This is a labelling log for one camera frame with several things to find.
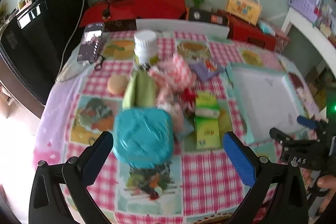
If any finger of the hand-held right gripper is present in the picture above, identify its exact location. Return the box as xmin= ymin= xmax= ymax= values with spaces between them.
xmin=269 ymin=128 xmax=296 ymax=147
xmin=297 ymin=115 xmax=328 ymax=135

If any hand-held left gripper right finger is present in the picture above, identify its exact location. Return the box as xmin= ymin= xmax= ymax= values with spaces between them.
xmin=223 ymin=131 xmax=309 ymax=224

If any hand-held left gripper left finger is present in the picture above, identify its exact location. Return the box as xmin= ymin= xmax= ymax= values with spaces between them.
xmin=29 ymin=131 xmax=124 ymax=224

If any white tray teal rim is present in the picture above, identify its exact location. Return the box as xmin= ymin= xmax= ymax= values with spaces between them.
xmin=228 ymin=61 xmax=315 ymax=146

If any large green tissue pack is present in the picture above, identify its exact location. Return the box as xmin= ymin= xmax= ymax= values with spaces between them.
xmin=194 ymin=116 xmax=221 ymax=150

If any teal tissue pack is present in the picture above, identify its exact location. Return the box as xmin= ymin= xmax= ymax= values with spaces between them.
xmin=113 ymin=106 xmax=174 ymax=169

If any small green tissue pack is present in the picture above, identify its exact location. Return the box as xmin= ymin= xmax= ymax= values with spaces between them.
xmin=195 ymin=92 xmax=220 ymax=119

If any round wooden disc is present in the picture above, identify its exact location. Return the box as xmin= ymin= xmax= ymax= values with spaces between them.
xmin=107 ymin=75 xmax=129 ymax=94

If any light green cloth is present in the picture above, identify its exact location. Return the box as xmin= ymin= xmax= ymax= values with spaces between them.
xmin=123 ymin=70 xmax=158 ymax=109

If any red bow hair clip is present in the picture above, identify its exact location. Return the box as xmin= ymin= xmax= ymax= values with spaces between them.
xmin=182 ymin=88 xmax=198 ymax=109

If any pink cloth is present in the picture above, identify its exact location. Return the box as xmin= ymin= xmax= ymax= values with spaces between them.
xmin=157 ymin=88 xmax=185 ymax=133

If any purple baby wipes pack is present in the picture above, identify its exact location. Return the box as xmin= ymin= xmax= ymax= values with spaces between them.
xmin=189 ymin=60 xmax=226 ymax=83

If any pink white striped towel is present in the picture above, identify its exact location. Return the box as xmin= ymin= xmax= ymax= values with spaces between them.
xmin=149 ymin=53 xmax=198 ymax=94

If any person's right hand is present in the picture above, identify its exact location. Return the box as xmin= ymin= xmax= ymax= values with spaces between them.
xmin=302 ymin=169 xmax=336 ymax=215

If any printed checkered tablecloth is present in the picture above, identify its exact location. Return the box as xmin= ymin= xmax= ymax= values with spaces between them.
xmin=33 ymin=28 xmax=322 ymax=224

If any blue face mask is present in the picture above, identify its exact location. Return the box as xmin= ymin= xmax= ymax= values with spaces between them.
xmin=175 ymin=118 xmax=196 ymax=141

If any red patterned tin box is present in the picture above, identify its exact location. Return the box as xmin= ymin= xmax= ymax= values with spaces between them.
xmin=274 ymin=30 xmax=290 ymax=54

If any white desk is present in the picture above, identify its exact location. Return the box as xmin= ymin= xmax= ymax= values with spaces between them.
xmin=281 ymin=7 xmax=336 ymax=75

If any blue wet wipes packet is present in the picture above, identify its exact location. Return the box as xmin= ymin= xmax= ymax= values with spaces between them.
xmin=258 ymin=20 xmax=276 ymax=35

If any red cardboard box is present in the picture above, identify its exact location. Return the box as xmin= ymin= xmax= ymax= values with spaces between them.
xmin=226 ymin=14 xmax=277 ymax=51

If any white plastic bottle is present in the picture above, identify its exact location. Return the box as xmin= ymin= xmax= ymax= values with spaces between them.
xmin=133 ymin=30 xmax=159 ymax=66

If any black cabinet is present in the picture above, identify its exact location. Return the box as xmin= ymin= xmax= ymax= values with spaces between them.
xmin=0 ymin=0 xmax=90 ymax=109

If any black box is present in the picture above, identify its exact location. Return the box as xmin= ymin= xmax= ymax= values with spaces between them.
xmin=187 ymin=7 xmax=229 ymax=26

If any red case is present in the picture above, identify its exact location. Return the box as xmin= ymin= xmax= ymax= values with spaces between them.
xmin=80 ymin=0 xmax=186 ymax=28

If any black key strap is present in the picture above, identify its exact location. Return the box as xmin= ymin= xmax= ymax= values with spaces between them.
xmin=94 ymin=55 xmax=106 ymax=72

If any yellow gift box with handle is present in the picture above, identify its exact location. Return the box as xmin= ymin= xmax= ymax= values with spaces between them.
xmin=226 ymin=0 xmax=262 ymax=26

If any white cable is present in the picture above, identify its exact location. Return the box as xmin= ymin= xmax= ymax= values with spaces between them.
xmin=55 ymin=0 xmax=88 ymax=83

